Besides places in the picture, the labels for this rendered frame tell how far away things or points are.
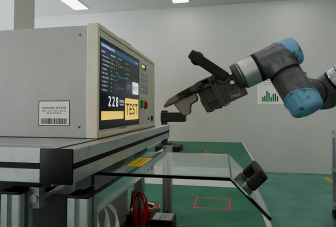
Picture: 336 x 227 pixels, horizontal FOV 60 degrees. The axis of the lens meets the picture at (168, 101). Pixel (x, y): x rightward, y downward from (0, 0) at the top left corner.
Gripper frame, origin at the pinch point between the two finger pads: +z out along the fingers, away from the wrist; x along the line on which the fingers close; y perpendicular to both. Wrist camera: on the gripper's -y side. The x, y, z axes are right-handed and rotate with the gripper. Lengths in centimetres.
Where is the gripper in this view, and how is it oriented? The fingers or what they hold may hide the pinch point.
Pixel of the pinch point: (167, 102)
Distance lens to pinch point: 78.2
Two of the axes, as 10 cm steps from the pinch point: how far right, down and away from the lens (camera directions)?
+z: -8.9, 4.3, 1.6
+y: 4.2, 9.0, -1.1
